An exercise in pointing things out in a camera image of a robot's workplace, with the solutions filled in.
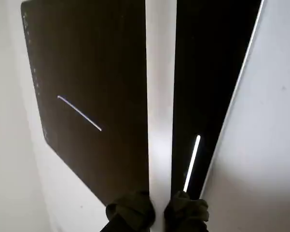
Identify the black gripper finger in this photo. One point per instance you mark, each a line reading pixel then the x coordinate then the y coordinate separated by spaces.
pixel 185 212
pixel 132 212

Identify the white stylus pencil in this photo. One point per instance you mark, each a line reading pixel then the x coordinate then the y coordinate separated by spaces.
pixel 160 96

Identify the black screen tablet silver edge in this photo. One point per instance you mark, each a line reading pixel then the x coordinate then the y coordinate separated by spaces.
pixel 91 72

